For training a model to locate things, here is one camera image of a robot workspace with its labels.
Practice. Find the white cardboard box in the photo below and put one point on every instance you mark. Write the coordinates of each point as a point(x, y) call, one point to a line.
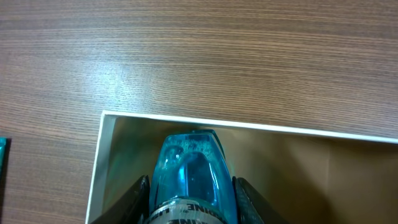
point(306, 175)

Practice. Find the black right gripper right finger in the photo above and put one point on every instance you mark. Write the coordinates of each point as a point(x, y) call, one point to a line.
point(252, 207)

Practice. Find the blue Listerine mouthwash bottle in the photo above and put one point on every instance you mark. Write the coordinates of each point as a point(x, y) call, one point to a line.
point(191, 183)

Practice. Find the green soap box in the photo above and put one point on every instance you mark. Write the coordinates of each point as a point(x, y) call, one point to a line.
point(3, 144)

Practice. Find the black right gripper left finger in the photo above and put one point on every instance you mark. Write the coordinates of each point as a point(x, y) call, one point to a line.
point(131, 208)

